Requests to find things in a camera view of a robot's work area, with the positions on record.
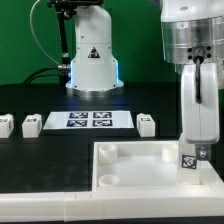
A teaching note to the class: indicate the white marker sheet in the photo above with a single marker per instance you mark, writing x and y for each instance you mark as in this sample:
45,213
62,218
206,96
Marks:
89,120

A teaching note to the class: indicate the white square tabletop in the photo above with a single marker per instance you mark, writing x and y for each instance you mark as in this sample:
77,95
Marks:
143,165

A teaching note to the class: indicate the white U-shaped fence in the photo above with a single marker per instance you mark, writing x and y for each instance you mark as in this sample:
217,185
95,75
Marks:
83,206

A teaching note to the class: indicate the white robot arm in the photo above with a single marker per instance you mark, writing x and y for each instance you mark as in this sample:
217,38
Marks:
193,40

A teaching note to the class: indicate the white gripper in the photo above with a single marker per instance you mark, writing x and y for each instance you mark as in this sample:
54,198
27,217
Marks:
200,121

